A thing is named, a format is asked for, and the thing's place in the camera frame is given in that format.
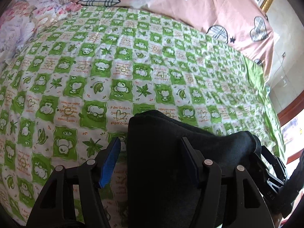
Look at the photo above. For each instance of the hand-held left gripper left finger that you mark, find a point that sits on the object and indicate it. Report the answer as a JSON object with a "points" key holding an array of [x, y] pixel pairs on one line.
{"points": [[110, 163]]}

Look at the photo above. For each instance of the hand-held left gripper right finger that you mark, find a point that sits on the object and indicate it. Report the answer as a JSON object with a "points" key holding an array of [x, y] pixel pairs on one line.
{"points": [[190, 163]]}

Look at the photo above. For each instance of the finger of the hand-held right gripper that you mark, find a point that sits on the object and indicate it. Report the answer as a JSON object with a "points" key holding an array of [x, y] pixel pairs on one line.
{"points": [[273, 158], [263, 169]]}

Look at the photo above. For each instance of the black pants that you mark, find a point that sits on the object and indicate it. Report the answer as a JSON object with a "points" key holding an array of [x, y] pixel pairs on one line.
{"points": [[166, 171]]}

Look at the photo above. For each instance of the person's right forearm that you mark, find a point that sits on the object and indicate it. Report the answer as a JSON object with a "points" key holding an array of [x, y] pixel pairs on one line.
{"points": [[292, 182]]}

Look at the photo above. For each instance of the green cartoon print bed sheet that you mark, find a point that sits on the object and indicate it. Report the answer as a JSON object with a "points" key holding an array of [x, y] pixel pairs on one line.
{"points": [[118, 76]]}

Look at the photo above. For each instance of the pink quilt with plaid hearts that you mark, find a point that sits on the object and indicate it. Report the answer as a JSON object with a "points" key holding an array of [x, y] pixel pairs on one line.
{"points": [[190, 2]]}

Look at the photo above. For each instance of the floral ruffled pillow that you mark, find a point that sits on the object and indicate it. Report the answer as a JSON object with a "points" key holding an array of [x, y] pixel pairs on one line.
{"points": [[26, 16]]}

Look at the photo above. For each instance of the red wooden door frame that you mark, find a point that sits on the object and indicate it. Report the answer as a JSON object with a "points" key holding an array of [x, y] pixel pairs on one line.
{"points": [[292, 110]]}

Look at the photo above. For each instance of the white wall socket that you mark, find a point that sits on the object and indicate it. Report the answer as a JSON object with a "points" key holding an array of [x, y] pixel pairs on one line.
{"points": [[283, 55]]}

